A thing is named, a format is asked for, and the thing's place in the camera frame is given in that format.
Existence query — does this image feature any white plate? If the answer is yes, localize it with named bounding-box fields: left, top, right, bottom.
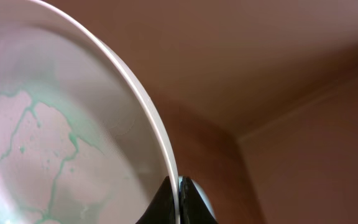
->
left=0, top=1, right=181, bottom=224

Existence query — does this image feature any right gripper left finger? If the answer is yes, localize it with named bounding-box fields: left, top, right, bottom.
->
left=136, top=176, right=175, bottom=224

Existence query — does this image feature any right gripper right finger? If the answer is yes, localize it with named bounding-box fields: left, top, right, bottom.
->
left=179, top=176, right=218, bottom=224

